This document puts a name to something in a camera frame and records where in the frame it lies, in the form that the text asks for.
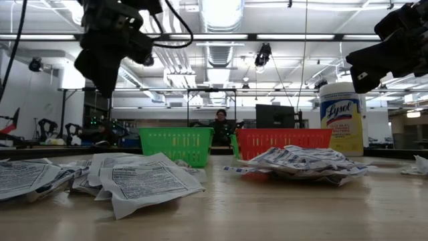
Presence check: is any black overhead light bar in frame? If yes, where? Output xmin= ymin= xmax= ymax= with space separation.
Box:
xmin=0 ymin=32 xmax=428 ymax=43

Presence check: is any dark equipment rack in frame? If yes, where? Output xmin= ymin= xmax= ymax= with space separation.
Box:
xmin=82 ymin=87 xmax=114 ymax=145

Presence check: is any black computer monitor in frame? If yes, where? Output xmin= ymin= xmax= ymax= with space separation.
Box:
xmin=255 ymin=104 xmax=297 ymax=130

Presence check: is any green plastic mesh basket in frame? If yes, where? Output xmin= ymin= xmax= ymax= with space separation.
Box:
xmin=229 ymin=133 xmax=241 ymax=159
xmin=138 ymin=127 xmax=215 ymax=169

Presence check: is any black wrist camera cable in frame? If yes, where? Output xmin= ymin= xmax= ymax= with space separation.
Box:
xmin=146 ymin=0 xmax=195 ymax=50

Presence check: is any black overhead camera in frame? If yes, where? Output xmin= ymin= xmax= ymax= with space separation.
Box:
xmin=253 ymin=42 xmax=273 ymax=68

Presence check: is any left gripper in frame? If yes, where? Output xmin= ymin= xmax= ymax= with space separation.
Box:
xmin=74 ymin=0 xmax=144 ymax=98

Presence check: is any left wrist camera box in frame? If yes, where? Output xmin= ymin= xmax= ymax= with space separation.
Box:
xmin=120 ymin=28 xmax=155 ymax=66

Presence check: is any Lysol wipes canister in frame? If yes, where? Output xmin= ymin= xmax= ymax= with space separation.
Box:
xmin=319 ymin=82 xmax=366 ymax=157

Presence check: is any round silver air duct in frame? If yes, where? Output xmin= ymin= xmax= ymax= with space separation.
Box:
xmin=197 ymin=0 xmax=246 ymax=69

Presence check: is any red plastic mesh basket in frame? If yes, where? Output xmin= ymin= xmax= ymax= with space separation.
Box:
xmin=235 ymin=128 xmax=334 ymax=161

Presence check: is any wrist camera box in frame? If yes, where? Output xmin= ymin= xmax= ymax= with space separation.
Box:
xmin=120 ymin=28 xmax=155 ymax=66
xmin=373 ymin=1 xmax=428 ymax=42

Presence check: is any thin hanging cable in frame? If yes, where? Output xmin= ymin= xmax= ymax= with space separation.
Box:
xmin=295 ymin=0 xmax=309 ymax=113

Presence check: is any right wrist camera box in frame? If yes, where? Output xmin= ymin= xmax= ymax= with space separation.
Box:
xmin=373 ymin=1 xmax=428 ymax=42

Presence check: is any person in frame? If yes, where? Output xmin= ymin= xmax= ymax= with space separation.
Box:
xmin=207 ymin=108 xmax=237 ymax=147

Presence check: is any white packet at right edge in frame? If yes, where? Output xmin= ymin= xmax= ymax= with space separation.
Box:
xmin=413 ymin=154 xmax=428 ymax=175

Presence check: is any black red background device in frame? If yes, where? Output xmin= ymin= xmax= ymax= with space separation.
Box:
xmin=0 ymin=106 xmax=21 ymax=135

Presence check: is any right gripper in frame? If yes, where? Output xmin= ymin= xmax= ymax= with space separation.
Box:
xmin=346 ymin=25 xmax=428 ymax=94

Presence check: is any long black arm cable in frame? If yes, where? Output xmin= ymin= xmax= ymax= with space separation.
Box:
xmin=0 ymin=0 xmax=28 ymax=101

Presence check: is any black background rig frame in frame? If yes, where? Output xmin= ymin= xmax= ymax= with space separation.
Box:
xmin=186 ymin=88 xmax=238 ymax=128

